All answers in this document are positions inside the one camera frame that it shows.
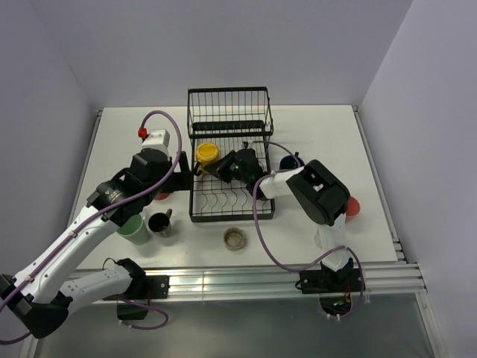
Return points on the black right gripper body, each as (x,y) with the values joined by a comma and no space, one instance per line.
(238,174)

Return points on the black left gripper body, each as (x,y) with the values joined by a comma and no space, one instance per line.
(164,186)

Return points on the yellow ceramic mug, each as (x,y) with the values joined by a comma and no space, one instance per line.
(205,154)

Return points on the red mug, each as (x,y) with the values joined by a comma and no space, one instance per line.
(162,196)

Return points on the black wire dish rack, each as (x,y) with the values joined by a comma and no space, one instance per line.
(228,128)

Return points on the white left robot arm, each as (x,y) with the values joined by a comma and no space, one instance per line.
(42,296)

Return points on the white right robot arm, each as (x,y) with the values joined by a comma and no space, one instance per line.
(323,198)

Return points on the dark blue mug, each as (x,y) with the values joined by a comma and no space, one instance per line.
(291,161)

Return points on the black metal mug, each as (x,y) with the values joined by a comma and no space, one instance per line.
(160,223)

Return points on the green plastic cup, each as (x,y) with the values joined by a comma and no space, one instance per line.
(134,230)

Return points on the small brown glass jar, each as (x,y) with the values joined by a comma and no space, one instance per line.
(234,239)

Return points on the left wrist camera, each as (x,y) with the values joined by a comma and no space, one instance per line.
(156,139)

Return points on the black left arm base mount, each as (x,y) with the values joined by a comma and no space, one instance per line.
(154,287)

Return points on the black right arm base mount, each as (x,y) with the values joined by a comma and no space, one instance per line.
(320,281)

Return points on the aluminium frame rail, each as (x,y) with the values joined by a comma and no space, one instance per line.
(271,282)

